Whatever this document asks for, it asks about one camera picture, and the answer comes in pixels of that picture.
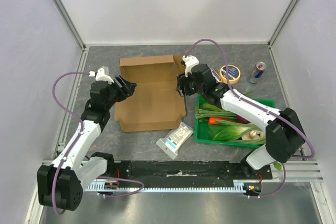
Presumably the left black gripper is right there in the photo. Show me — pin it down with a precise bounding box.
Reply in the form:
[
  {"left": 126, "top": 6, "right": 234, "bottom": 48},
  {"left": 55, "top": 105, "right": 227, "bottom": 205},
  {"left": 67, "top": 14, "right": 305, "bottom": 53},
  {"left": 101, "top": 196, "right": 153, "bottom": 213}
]
[{"left": 104, "top": 74, "right": 136, "bottom": 109}]

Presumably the brown cardboard box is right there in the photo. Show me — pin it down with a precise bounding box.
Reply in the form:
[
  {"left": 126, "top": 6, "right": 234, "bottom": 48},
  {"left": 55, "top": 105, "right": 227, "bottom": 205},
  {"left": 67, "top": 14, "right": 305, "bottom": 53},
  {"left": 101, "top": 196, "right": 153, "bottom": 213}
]
[{"left": 114, "top": 55, "right": 186, "bottom": 132}]

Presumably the white plastic packet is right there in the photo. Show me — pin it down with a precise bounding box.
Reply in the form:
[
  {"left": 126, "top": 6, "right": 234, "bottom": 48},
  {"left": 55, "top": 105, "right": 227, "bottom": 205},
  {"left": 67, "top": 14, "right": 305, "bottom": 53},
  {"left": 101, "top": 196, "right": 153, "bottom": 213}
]
[{"left": 156, "top": 122, "right": 194, "bottom": 160}]

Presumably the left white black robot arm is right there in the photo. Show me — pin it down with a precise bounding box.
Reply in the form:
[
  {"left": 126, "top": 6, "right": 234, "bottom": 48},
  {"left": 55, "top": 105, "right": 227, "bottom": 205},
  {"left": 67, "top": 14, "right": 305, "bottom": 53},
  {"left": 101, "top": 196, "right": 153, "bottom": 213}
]
[{"left": 37, "top": 69, "right": 137, "bottom": 216}]

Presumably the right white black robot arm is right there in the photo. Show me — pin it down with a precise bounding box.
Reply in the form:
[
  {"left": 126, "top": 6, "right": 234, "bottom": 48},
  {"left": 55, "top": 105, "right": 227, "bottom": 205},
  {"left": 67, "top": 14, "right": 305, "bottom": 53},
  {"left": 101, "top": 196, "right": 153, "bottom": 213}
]
[{"left": 177, "top": 62, "right": 306, "bottom": 179}]

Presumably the orange blue rectangular box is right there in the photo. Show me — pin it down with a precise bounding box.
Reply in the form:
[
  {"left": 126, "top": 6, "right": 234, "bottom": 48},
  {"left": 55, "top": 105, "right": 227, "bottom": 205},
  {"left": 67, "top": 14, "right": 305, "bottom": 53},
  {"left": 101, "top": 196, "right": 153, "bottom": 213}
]
[{"left": 210, "top": 68, "right": 222, "bottom": 83}]

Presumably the green bean bundle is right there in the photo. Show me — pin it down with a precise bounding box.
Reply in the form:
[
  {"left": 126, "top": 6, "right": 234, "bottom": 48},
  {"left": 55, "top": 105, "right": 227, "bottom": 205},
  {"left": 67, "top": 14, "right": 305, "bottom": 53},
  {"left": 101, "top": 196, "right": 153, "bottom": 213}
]
[{"left": 195, "top": 103, "right": 237, "bottom": 122}]

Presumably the orange carrot piece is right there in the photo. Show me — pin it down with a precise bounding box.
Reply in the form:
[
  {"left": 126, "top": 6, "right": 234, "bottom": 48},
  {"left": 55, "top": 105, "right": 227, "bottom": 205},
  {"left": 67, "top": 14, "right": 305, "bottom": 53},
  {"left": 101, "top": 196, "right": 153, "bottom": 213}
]
[{"left": 208, "top": 117, "right": 224, "bottom": 125}]

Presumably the yellow tape roll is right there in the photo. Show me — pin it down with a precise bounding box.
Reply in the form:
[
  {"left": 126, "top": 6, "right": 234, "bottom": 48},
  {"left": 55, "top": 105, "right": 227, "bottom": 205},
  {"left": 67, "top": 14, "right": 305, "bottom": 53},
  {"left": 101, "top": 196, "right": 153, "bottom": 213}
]
[{"left": 219, "top": 65, "right": 241, "bottom": 84}]

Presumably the green plastic tray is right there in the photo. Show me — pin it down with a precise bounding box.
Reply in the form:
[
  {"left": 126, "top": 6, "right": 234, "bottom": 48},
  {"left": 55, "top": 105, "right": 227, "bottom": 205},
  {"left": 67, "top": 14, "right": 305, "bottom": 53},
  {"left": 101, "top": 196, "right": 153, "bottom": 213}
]
[{"left": 194, "top": 95, "right": 276, "bottom": 149}]

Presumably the leafy green vegetable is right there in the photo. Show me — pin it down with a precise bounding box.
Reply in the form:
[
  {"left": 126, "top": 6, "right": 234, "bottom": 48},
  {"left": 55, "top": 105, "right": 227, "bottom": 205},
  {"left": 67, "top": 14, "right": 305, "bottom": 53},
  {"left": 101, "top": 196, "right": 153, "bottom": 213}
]
[{"left": 203, "top": 118, "right": 266, "bottom": 145}]

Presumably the purple onion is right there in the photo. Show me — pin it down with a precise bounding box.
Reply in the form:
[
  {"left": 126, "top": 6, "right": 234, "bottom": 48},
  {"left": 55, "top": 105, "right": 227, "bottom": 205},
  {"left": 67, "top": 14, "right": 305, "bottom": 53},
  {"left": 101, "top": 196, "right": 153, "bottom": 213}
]
[{"left": 236, "top": 115, "right": 250, "bottom": 124}]

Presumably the blue silver drink can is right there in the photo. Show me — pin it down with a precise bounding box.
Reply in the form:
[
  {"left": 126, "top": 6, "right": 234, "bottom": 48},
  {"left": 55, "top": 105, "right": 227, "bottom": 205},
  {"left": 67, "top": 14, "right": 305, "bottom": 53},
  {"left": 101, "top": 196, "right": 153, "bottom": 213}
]
[{"left": 248, "top": 61, "right": 266, "bottom": 84}]

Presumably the beige mushroom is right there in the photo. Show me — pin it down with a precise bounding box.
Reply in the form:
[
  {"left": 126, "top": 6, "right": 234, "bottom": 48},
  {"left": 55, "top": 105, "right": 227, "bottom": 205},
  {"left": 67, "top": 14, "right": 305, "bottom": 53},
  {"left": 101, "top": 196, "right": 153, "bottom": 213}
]
[{"left": 241, "top": 130, "right": 265, "bottom": 141}]

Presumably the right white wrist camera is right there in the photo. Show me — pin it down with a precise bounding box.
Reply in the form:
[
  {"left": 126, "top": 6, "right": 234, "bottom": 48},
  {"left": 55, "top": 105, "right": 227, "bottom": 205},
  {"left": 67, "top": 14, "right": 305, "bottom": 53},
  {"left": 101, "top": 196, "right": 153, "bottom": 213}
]
[{"left": 181, "top": 55, "right": 199, "bottom": 77}]

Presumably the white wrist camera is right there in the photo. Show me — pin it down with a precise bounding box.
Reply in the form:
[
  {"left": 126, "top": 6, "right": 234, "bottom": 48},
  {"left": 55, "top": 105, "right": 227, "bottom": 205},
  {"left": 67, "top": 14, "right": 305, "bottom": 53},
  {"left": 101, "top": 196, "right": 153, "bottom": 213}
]
[
  {"left": 181, "top": 55, "right": 199, "bottom": 77},
  {"left": 89, "top": 66, "right": 114, "bottom": 83}
]

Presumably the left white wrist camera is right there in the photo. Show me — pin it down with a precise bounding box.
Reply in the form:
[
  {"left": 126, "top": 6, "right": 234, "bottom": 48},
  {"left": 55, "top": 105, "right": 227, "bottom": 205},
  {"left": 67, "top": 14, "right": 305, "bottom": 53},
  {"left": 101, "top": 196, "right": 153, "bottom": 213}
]
[{"left": 89, "top": 66, "right": 114, "bottom": 83}]

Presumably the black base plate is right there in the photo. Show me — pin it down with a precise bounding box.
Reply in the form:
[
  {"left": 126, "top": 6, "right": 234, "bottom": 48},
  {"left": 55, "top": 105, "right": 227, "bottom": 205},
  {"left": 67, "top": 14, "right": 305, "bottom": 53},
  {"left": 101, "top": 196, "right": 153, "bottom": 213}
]
[{"left": 106, "top": 161, "right": 272, "bottom": 180}]

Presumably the grey slotted cable duct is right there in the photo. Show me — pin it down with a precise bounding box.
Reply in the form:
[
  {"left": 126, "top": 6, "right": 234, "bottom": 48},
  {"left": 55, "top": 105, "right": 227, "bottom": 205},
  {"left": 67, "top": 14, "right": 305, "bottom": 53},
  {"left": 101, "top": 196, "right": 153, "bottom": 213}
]
[{"left": 85, "top": 180, "right": 258, "bottom": 194}]

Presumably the left aluminium frame post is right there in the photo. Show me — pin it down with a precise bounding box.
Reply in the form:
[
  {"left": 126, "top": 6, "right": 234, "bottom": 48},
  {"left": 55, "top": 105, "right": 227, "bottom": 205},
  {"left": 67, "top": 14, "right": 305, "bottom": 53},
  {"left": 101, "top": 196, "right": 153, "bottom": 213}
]
[{"left": 52, "top": 0, "right": 86, "bottom": 50}]

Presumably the aluminium frame post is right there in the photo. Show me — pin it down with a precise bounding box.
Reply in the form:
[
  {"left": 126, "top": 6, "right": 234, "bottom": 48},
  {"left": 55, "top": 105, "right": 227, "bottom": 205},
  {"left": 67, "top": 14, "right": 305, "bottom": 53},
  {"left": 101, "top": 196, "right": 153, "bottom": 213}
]
[
  {"left": 52, "top": 0, "right": 86, "bottom": 50},
  {"left": 267, "top": 0, "right": 300, "bottom": 49}
]

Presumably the aluminium front rail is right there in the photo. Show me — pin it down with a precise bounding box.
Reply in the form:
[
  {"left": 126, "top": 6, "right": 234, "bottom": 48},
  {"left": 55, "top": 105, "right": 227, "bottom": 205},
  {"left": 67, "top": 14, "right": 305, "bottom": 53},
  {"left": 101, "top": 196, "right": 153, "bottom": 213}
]
[{"left": 36, "top": 159, "right": 325, "bottom": 183}]

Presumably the right aluminium frame post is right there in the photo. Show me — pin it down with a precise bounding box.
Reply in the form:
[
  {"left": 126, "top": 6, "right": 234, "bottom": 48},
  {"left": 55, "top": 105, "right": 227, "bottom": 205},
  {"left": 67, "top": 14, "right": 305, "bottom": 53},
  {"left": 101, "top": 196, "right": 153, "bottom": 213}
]
[{"left": 267, "top": 0, "right": 300, "bottom": 49}]

